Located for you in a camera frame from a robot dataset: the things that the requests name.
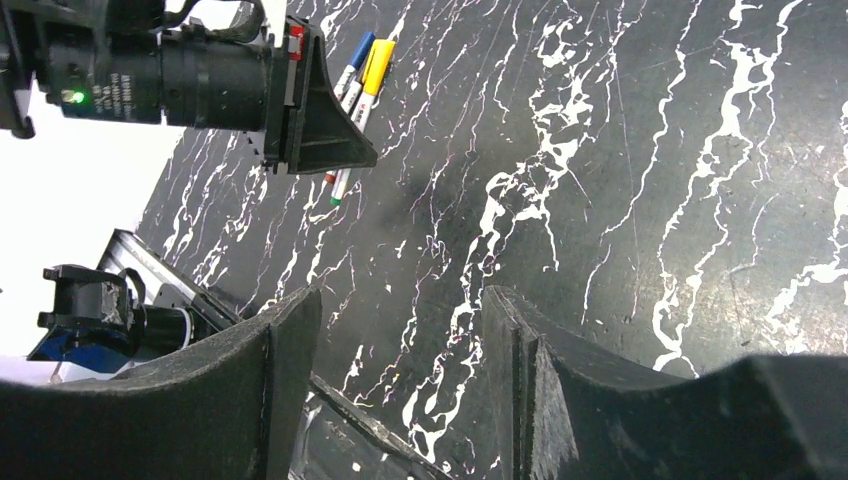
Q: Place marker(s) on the yellow pen cap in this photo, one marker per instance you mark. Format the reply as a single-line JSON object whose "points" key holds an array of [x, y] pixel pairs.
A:
{"points": [[376, 65]]}

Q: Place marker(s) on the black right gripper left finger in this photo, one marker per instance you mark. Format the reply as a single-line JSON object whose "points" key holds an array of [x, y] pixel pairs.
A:
{"points": [[227, 407]]}

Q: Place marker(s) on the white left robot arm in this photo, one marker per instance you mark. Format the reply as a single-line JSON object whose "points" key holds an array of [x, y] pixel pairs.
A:
{"points": [[136, 62]]}

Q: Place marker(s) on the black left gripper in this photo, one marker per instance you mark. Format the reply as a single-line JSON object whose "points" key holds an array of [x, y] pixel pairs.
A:
{"points": [[307, 131]]}

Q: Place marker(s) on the white pen blue cap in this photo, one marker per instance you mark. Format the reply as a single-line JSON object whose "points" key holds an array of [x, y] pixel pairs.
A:
{"points": [[355, 63]]}

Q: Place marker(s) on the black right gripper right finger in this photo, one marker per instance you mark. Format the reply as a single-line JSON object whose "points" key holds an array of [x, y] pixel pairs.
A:
{"points": [[566, 408]]}

